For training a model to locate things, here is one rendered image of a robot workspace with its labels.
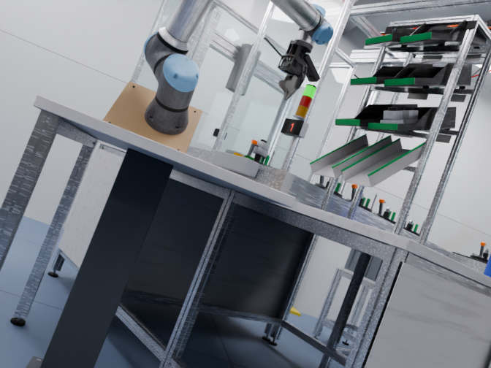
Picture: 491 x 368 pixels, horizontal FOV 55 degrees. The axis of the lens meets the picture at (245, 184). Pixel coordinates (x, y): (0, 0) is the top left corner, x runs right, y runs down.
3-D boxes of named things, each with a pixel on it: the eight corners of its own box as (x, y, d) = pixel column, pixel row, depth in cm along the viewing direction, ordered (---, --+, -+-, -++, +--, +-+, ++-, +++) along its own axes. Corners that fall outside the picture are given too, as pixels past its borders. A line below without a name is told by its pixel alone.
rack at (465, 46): (396, 240, 150) (480, 12, 154) (313, 212, 178) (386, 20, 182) (426, 254, 164) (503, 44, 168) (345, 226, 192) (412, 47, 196)
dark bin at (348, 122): (359, 126, 161) (359, 104, 160) (335, 125, 173) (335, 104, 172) (416, 124, 175) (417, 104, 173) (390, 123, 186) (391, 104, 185)
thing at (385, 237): (405, 250, 117) (410, 239, 117) (141, 158, 232) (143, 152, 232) (562, 319, 207) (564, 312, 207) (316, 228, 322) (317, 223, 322)
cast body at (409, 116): (405, 128, 158) (407, 107, 157) (395, 128, 162) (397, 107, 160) (422, 128, 162) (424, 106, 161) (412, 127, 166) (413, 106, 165)
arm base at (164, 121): (138, 124, 157) (145, 101, 150) (151, 100, 168) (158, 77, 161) (181, 140, 159) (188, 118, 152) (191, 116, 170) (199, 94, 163)
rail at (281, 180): (277, 197, 166) (288, 169, 167) (159, 158, 235) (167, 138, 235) (287, 201, 170) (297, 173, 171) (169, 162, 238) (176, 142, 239)
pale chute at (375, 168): (371, 188, 148) (368, 174, 146) (344, 182, 159) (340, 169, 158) (431, 152, 158) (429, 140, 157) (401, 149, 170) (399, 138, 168)
